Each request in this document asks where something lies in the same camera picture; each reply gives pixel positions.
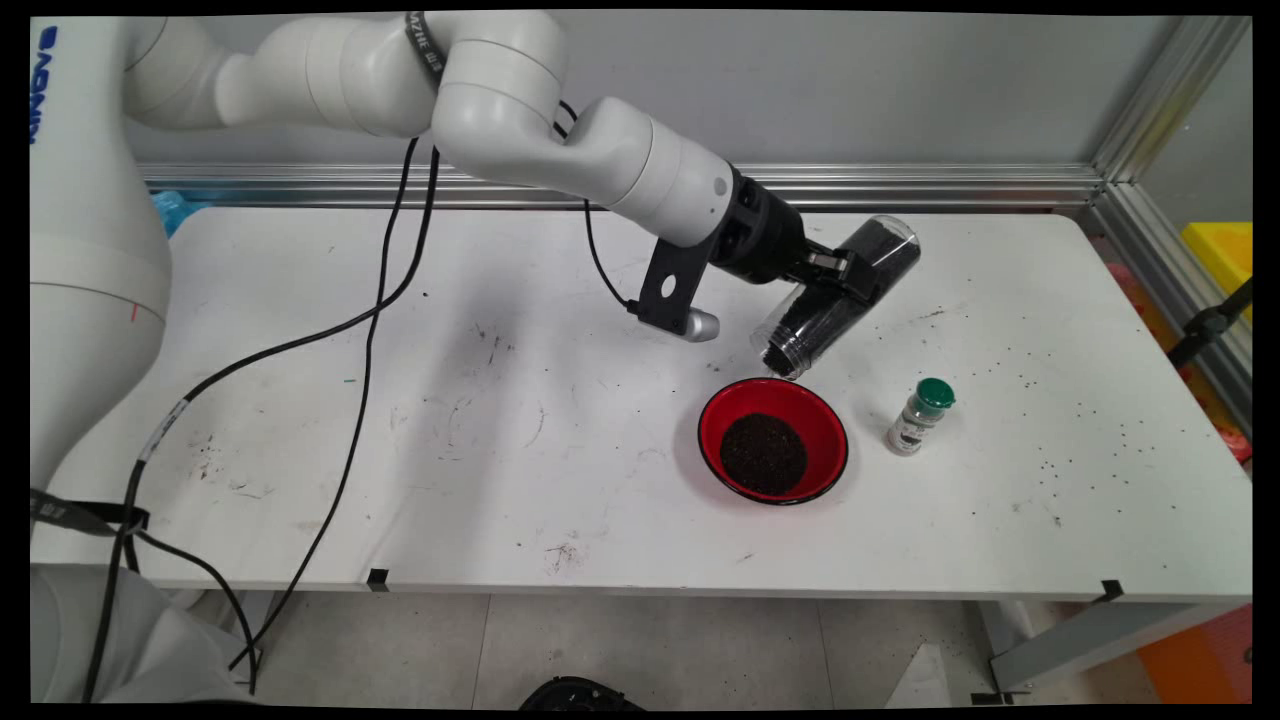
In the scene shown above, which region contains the black round floor object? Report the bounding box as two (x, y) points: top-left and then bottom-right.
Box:
(518, 676), (646, 711)

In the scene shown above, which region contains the orange floor box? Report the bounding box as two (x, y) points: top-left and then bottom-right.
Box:
(1135, 605), (1253, 706)

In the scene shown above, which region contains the plain black cable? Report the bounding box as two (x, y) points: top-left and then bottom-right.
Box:
(125, 135), (421, 696)

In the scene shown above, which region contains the black clamp stand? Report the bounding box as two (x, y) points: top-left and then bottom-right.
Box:
(1165, 280), (1253, 371)

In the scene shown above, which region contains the black velcro strap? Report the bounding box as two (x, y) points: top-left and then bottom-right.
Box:
(30, 488), (151, 536)
(405, 12), (448, 86)

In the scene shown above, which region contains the aluminium frame post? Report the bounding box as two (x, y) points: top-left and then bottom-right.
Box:
(1090, 15), (1251, 186)

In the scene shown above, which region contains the red bowl black rim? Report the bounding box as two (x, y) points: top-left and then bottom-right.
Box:
(697, 377), (851, 507)

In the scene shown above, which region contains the grey table leg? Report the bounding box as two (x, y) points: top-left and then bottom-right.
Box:
(230, 590), (276, 681)

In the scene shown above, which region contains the small spice bottle green cap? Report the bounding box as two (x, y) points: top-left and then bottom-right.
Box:
(886, 377), (957, 458)

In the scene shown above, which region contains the long aluminium frame rail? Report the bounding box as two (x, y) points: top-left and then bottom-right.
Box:
(140, 163), (1106, 211)

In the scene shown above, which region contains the blue cloth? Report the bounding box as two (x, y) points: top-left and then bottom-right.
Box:
(150, 190), (206, 239)

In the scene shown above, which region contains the grey table leg beam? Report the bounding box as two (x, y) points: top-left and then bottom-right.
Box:
(975, 600), (1251, 701)

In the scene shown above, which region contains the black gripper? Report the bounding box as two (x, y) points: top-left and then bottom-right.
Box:
(708, 168), (888, 304)

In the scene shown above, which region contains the yellow plastic box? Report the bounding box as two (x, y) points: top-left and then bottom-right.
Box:
(1182, 222), (1253, 321)

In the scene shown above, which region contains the black cable with white label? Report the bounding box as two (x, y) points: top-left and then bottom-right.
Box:
(75, 95), (641, 706)

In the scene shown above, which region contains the tall clear plastic jar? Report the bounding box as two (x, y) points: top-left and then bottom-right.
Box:
(750, 215), (923, 383)

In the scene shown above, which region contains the short aluminium frame rail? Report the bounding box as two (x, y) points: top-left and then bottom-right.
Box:
(1090, 185), (1253, 436)

